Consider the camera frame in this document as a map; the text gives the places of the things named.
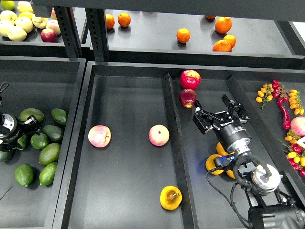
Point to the red apple on shelf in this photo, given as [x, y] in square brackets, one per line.
[49, 35]

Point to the bright green avocado bottom left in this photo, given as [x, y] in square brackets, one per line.
[24, 175]

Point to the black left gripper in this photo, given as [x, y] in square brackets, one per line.
[30, 126]

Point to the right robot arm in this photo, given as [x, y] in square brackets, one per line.
[269, 207]

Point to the yellow pear brown end left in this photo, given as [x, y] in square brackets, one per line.
[209, 164]

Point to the black tray divider right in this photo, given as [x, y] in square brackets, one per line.
[267, 124]

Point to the orange cherry tomato bunch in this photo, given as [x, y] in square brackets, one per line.
[264, 95]
[295, 102]

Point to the white price tag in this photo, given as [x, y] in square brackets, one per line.
[301, 142]

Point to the large orange top right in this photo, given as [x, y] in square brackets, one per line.
[223, 25]

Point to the red chili pepper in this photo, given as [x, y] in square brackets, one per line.
[285, 115]

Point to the pink apple centre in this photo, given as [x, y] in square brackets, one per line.
[158, 135]

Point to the round yellow pear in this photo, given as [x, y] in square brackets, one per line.
[220, 150]

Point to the dark green avocado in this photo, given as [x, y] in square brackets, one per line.
[50, 153]

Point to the pink apple left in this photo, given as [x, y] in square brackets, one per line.
[99, 136]

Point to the light green avocado top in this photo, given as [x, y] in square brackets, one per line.
[26, 113]

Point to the black tray divider left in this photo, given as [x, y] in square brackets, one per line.
[180, 164]

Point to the black tray divider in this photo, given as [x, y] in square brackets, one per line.
[180, 164]
[267, 124]

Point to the pink peach right edge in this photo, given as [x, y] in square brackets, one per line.
[298, 125]

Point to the orange front right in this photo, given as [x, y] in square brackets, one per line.
[222, 46]

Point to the small dark avocado top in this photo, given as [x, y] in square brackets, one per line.
[59, 115]

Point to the orange cherry tomato bunch left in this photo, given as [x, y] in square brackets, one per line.
[264, 95]

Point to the yellow pear with brown stem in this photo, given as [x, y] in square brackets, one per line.
[170, 197]

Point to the small green avocado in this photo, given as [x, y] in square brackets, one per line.
[39, 141]

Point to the orange cherry tomato bunch right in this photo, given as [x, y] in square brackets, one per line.
[295, 102]

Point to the small orange right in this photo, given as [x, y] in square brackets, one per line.
[231, 39]

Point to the bright red apple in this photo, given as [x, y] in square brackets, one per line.
[190, 79]

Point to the green avocado by tray edge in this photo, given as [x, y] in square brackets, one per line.
[47, 175]

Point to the small orange centre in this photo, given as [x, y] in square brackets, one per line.
[183, 35]

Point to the black upper left shelf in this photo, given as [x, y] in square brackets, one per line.
[34, 46]

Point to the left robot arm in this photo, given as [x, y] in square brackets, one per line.
[12, 129]

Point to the red cherry tomato bunch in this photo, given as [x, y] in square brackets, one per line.
[279, 91]

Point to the dark avocado far left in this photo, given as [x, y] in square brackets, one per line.
[6, 155]

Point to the mixed cherry tomato bunch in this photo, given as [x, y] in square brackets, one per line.
[295, 153]

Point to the dark red apple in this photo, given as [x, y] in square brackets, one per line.
[187, 98]

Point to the small orange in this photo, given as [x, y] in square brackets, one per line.
[183, 35]
[231, 39]

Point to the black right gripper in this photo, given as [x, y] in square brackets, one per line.
[228, 126]

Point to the yellow pear middle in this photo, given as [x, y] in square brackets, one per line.
[230, 174]

